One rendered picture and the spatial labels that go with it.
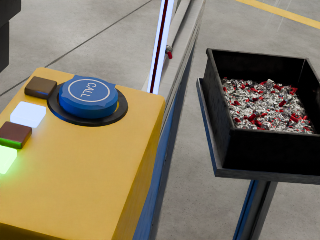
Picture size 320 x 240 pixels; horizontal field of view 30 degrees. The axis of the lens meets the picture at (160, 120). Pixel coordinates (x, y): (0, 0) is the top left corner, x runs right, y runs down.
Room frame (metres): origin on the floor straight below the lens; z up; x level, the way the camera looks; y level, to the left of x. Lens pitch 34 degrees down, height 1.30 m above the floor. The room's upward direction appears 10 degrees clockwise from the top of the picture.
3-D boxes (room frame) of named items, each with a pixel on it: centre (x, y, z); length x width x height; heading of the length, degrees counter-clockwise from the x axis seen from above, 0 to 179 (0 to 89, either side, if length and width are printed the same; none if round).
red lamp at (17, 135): (0.29, 0.09, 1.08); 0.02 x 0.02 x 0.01; 84
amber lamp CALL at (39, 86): (0.34, 0.08, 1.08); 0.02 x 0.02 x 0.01; 84
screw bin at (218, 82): (0.74, -0.15, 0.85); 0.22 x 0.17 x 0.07; 10
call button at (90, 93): (0.34, 0.05, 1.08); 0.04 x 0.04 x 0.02
